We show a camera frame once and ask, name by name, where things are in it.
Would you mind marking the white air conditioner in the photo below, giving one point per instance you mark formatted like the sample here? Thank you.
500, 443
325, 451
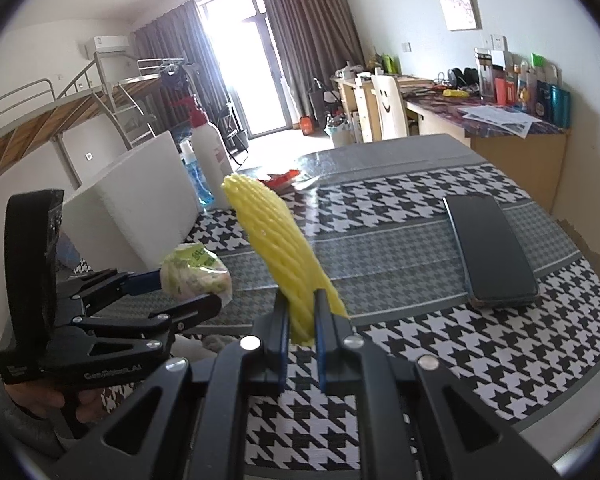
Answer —
107, 42

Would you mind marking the white foam box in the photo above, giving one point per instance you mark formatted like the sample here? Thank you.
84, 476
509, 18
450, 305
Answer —
130, 200

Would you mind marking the printed papers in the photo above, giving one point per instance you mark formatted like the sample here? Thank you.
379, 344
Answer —
500, 117

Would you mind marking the metal bunk bed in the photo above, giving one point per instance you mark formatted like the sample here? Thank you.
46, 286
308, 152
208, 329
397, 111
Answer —
140, 82
40, 127

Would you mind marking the green printed plastic bag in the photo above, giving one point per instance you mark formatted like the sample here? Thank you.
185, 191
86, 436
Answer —
195, 272

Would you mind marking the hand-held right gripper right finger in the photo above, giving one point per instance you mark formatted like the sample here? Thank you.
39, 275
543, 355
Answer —
325, 355

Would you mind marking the white pump lotion bottle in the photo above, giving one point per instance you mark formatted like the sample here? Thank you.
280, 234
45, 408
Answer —
212, 160

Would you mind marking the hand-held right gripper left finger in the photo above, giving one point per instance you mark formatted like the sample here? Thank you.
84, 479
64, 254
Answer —
280, 350

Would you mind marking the yellow foam net sleeve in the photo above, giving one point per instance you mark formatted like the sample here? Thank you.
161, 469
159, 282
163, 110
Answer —
280, 250

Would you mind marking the glass balcony door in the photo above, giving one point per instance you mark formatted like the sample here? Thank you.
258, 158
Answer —
245, 75

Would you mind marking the blue liquid pump bottle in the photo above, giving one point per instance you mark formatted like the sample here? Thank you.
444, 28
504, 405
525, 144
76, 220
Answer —
197, 185

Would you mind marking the brown curtain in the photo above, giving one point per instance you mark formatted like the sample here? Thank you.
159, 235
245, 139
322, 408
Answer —
310, 35
170, 50

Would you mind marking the wall poster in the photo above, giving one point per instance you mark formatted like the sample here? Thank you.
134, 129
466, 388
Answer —
457, 6

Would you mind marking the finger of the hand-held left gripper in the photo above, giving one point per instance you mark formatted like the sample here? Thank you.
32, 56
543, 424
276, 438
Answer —
140, 284
195, 310

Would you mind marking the green packet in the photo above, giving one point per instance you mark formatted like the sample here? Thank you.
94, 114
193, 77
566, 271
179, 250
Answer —
390, 63

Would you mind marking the wooden desk with patterned top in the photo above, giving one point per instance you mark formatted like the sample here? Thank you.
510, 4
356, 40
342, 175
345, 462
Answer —
515, 160

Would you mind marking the person's left hand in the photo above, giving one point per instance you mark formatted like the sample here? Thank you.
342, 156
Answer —
35, 397

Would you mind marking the waste bin with bag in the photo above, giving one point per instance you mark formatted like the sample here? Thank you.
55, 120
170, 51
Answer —
339, 132

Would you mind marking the row of toiletry bottles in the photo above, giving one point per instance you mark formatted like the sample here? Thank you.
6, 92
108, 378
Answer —
545, 100

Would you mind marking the yellow desk item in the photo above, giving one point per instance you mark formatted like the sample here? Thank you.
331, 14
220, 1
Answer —
455, 93

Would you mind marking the orange container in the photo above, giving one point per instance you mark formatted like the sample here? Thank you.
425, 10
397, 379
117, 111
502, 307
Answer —
307, 126

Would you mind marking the black smartphone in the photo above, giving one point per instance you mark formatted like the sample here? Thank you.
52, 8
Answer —
490, 255

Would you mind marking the black round object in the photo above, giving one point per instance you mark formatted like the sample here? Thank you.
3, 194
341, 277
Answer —
462, 77

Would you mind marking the black folding chair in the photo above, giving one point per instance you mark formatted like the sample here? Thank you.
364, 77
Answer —
232, 135

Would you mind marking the wooden smiley face chair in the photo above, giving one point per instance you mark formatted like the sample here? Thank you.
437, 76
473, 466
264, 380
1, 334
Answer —
387, 110

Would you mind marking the plain wooden desk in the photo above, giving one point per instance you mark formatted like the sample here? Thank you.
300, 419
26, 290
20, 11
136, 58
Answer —
360, 110

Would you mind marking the hanging dark clothes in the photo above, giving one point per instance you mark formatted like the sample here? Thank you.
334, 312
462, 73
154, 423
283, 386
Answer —
172, 77

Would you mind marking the red snack packet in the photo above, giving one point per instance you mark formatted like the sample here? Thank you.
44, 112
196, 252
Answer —
280, 180

